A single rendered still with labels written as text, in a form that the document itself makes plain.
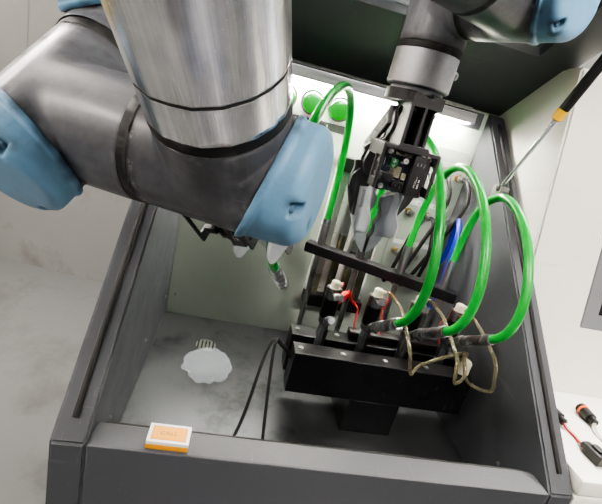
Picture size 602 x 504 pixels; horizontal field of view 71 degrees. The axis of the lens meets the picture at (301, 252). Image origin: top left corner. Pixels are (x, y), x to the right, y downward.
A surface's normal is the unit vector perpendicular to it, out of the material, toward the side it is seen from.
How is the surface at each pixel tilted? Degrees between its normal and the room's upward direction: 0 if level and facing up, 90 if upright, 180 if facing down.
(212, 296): 90
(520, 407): 90
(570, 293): 76
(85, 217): 90
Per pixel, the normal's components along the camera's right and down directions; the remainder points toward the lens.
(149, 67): -0.42, 0.78
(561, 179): 0.15, 0.12
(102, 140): -0.25, 0.22
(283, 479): 0.10, 0.35
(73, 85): -0.03, -0.43
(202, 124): 0.08, 0.85
